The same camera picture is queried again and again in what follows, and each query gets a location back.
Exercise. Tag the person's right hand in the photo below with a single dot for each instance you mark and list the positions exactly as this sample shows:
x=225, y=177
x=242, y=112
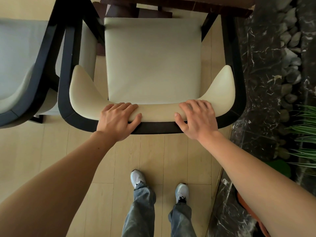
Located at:
x=202, y=120

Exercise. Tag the person's left hand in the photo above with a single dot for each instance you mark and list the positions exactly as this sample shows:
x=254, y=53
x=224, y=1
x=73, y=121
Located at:
x=116, y=123

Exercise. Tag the cream cushioned black armchair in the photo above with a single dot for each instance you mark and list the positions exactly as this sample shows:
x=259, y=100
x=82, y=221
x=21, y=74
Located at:
x=153, y=59

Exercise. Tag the grey cushioned black armchair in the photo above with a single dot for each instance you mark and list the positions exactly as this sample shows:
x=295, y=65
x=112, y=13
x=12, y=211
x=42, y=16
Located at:
x=17, y=59

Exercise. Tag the person's right forearm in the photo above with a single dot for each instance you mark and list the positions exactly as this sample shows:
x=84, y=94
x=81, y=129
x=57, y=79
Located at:
x=259, y=182

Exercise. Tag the person's left forearm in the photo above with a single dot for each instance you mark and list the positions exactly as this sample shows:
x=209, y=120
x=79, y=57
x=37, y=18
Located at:
x=49, y=190

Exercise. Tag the person's white left shoe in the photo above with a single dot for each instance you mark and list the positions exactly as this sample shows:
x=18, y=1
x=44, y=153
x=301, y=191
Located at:
x=137, y=177

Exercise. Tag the person's white shoe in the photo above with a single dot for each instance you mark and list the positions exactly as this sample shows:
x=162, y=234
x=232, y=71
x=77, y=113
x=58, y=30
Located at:
x=182, y=191
x=137, y=177

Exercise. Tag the person's white right shoe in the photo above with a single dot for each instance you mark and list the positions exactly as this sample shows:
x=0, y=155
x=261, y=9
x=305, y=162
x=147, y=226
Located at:
x=182, y=191

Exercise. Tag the black marble ledge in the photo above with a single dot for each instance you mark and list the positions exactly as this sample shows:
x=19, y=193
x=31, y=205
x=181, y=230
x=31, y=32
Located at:
x=259, y=59

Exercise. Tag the terracotta plant pot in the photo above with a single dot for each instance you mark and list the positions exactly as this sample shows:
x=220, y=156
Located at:
x=249, y=212

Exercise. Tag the thin-leaved green grass plant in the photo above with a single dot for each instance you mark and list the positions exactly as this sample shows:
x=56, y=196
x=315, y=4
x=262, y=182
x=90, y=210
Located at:
x=306, y=130

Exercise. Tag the dark brown wooden table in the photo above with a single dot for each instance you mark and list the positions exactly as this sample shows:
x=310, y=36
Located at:
x=222, y=8

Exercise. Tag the row of grey pebbles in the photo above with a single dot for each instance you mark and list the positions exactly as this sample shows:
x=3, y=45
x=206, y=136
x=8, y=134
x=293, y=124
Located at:
x=290, y=39

